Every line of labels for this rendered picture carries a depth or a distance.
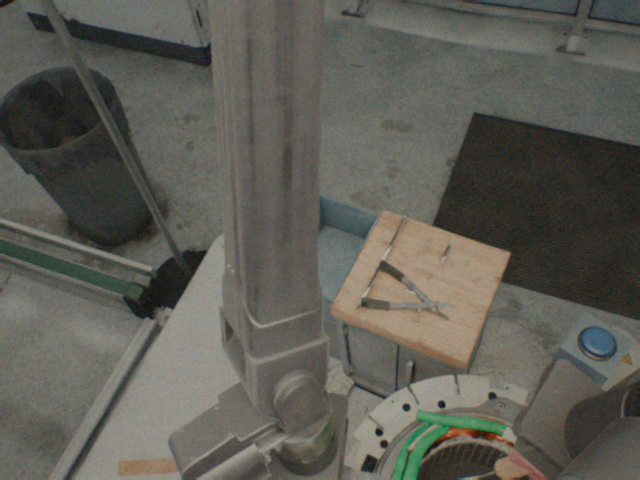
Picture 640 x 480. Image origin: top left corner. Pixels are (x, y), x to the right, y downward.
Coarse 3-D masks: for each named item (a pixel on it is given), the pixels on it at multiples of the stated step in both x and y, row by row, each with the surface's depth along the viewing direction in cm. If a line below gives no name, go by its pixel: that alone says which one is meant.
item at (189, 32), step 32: (32, 0) 290; (64, 0) 281; (96, 0) 273; (128, 0) 265; (160, 0) 258; (192, 0) 255; (96, 32) 293; (128, 32) 283; (160, 32) 274; (192, 32) 266
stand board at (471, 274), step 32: (384, 224) 94; (416, 224) 94; (416, 256) 91; (448, 256) 90; (480, 256) 90; (352, 288) 88; (384, 288) 88; (448, 288) 87; (480, 288) 87; (352, 320) 87; (384, 320) 85; (416, 320) 85; (448, 320) 84; (480, 320) 84; (448, 352) 82
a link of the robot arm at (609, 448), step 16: (624, 416) 32; (608, 432) 31; (624, 432) 31; (592, 448) 31; (608, 448) 30; (624, 448) 30; (576, 464) 30; (592, 464) 29; (608, 464) 29; (624, 464) 29
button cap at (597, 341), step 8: (592, 328) 84; (600, 328) 84; (584, 336) 84; (592, 336) 83; (600, 336) 83; (608, 336) 83; (584, 344) 83; (592, 344) 83; (600, 344) 83; (608, 344) 83; (592, 352) 83; (600, 352) 82; (608, 352) 82
